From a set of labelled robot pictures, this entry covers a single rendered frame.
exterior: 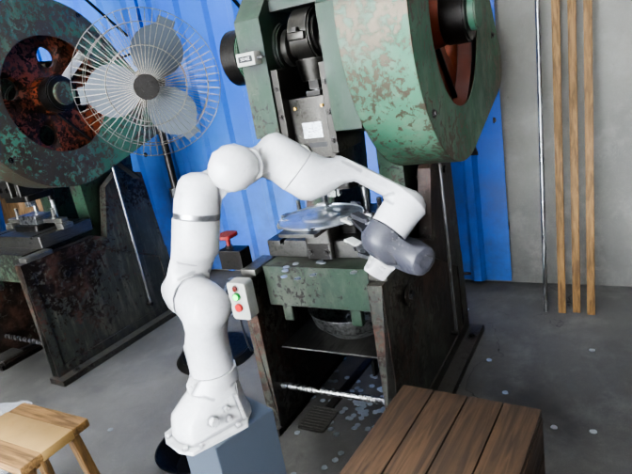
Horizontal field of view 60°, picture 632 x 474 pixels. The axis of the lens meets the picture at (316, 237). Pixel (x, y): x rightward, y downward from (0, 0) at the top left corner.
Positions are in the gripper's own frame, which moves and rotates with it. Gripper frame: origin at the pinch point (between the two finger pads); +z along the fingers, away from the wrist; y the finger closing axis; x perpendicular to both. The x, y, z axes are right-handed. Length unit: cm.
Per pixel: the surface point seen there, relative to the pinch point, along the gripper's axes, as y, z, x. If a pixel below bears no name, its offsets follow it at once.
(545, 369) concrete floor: -80, 2, -72
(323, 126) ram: 29.3, 21.2, -6.6
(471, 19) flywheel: 52, -15, -40
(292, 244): -8.6, 29.9, 9.3
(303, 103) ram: 37.3, 25.8, -3.2
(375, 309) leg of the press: -23.9, -7.2, -0.2
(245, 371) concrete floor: -77, 81, 27
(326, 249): -9.2, 15.9, 2.5
